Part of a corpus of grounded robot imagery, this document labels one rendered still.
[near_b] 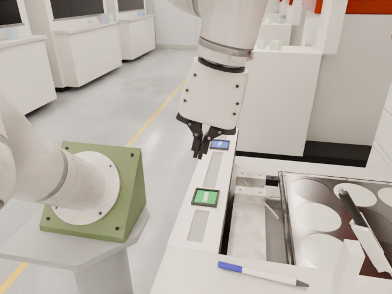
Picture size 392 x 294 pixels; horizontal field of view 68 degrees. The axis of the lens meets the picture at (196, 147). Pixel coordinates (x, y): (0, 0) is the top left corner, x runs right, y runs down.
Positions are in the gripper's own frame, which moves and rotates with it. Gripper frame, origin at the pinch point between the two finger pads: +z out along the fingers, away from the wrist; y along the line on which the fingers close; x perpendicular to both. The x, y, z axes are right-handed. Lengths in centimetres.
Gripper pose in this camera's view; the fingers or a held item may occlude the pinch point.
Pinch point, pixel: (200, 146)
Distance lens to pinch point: 53.2
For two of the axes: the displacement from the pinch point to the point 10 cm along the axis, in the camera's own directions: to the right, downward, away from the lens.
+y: -9.6, -2.7, 0.7
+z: -2.1, 8.5, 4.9
